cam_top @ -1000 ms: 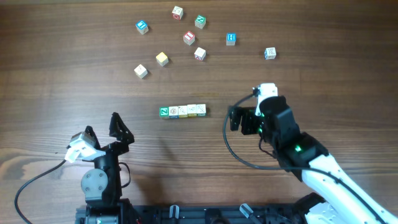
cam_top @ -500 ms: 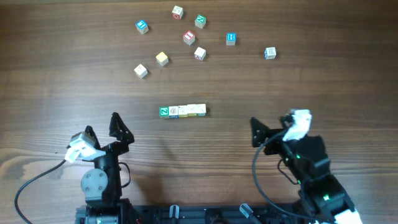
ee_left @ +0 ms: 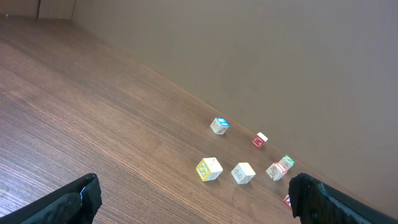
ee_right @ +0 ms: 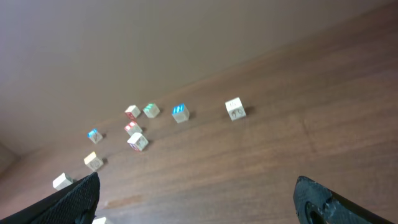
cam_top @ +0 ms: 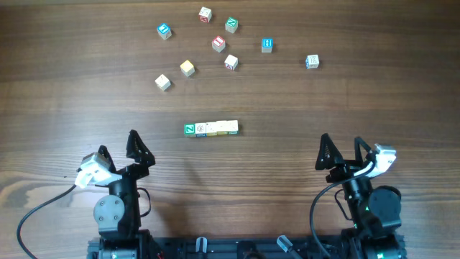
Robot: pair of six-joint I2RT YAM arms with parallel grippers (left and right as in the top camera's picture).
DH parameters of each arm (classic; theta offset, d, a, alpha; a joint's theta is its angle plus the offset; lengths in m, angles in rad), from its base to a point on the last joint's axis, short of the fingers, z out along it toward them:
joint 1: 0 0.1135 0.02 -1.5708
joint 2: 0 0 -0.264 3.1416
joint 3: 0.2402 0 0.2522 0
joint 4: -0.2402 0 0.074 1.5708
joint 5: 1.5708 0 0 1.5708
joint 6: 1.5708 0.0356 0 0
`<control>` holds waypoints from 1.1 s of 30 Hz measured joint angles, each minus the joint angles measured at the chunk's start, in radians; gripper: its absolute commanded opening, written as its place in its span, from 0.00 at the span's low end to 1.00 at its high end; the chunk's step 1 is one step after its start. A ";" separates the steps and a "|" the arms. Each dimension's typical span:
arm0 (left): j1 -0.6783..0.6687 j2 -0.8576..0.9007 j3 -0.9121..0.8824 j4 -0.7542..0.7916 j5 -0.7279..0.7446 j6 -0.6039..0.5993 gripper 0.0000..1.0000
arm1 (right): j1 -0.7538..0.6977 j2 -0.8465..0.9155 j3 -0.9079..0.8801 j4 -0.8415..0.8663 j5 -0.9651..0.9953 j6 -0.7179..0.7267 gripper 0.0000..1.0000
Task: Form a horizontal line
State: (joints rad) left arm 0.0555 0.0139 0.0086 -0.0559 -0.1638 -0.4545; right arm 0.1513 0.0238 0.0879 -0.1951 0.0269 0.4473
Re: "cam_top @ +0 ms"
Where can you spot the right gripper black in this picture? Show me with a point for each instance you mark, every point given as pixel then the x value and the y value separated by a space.
pixel 346 167

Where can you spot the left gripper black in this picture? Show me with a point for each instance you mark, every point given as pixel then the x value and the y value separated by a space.
pixel 144 157

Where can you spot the green Z letter block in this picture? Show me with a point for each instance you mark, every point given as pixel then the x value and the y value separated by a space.
pixel 190 130

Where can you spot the blue sided picture block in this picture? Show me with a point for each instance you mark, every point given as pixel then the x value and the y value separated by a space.
pixel 200 129

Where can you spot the yellow edged picture block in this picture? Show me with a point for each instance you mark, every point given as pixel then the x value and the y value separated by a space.
pixel 211 129

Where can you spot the yellow sided picture block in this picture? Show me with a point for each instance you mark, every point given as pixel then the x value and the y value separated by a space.
pixel 222 127

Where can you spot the green edged picture block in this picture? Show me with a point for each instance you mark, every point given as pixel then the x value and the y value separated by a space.
pixel 233 127

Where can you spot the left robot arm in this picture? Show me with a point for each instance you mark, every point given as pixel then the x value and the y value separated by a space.
pixel 118 214

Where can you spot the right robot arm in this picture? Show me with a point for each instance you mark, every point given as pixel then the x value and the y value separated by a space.
pixel 375 212

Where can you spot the plain cream wooden block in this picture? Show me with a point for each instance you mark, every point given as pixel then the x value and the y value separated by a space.
pixel 163 82

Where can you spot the blue edged picture block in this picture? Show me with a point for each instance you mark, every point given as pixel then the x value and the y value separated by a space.
pixel 312 61

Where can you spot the yellow top wooden block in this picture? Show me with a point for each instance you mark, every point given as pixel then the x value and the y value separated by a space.
pixel 187 68

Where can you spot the blue I letter block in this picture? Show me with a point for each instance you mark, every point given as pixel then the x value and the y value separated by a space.
pixel 164 31

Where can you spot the blue H letter block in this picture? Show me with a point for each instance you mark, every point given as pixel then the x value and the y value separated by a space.
pixel 267 45

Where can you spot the red A sided block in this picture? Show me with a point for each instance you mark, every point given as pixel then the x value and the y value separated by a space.
pixel 231 62

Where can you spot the red I letter block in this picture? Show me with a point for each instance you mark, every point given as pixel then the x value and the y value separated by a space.
pixel 218 44

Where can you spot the red X letter block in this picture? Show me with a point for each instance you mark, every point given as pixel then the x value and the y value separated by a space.
pixel 205 14

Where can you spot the green N block top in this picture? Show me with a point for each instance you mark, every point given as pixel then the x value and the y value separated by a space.
pixel 231 25

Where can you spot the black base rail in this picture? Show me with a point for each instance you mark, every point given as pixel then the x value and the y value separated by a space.
pixel 281 247

